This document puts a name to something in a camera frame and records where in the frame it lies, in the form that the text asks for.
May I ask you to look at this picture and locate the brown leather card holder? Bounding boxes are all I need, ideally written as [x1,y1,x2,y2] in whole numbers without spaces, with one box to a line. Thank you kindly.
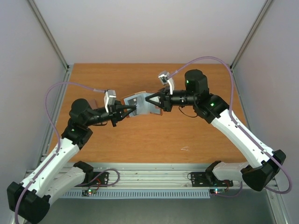
[87,91,162,117]

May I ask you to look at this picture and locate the right circuit board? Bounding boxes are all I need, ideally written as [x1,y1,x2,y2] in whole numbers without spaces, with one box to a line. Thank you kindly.
[210,188,226,195]

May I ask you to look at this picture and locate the left circuit board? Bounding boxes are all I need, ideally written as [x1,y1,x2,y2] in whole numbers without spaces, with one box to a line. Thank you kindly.
[82,189,97,196]

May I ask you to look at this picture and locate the aluminium corner post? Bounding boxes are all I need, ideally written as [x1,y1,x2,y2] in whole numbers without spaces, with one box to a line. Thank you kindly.
[27,0,69,71]
[230,0,274,70]

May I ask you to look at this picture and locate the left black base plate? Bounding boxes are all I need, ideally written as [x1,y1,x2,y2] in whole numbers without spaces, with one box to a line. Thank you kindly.
[76,172,109,187]

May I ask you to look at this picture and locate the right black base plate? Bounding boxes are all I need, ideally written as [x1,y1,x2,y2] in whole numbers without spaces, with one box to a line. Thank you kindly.
[187,172,233,187]

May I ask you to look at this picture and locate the aluminium rail frame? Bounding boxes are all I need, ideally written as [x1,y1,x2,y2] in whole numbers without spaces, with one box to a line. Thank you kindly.
[21,162,278,190]

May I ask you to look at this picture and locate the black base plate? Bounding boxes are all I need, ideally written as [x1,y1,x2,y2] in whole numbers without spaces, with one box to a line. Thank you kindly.
[187,172,233,187]
[76,172,109,187]

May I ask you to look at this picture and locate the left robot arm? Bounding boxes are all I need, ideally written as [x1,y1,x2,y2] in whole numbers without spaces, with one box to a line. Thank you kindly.
[7,98,136,224]

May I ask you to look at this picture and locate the left aluminium corner post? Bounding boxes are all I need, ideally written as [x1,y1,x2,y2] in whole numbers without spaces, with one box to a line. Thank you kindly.
[27,0,69,71]

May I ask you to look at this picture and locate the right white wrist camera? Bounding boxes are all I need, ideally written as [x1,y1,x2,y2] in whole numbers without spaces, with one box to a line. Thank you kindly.
[158,71,175,95]

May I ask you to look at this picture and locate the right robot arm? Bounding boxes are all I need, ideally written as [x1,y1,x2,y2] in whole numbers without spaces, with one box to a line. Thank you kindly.
[145,70,286,191]

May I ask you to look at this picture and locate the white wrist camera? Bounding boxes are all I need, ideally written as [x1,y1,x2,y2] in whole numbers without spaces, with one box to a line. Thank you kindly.
[104,89,116,112]
[158,71,175,95]

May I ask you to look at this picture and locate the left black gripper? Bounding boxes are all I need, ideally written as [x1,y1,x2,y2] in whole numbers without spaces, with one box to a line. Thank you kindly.
[85,100,135,126]

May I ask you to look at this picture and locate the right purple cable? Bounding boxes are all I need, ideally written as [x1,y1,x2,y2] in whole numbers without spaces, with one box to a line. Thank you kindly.
[169,56,292,198]

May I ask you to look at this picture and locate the black VIP card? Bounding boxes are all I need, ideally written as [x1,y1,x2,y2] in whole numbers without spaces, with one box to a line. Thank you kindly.
[127,97,137,117]

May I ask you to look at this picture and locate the grey slotted cable duct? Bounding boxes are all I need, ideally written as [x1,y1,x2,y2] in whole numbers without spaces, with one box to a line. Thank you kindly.
[61,189,210,200]

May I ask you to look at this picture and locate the right aluminium corner post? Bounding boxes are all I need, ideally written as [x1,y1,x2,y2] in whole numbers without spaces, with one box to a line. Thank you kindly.
[230,0,274,70]

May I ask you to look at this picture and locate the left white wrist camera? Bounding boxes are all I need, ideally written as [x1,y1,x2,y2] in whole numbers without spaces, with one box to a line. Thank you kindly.
[104,89,116,112]

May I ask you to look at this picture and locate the circuit board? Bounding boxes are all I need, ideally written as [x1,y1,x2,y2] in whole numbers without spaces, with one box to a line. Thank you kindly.
[210,188,226,195]
[82,189,97,196]

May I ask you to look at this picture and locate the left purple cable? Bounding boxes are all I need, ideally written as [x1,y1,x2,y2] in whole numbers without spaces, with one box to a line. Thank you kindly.
[14,82,107,224]

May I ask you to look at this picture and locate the purple cable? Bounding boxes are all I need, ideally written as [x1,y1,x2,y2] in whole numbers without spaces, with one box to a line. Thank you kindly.
[14,82,107,224]
[169,56,292,198]

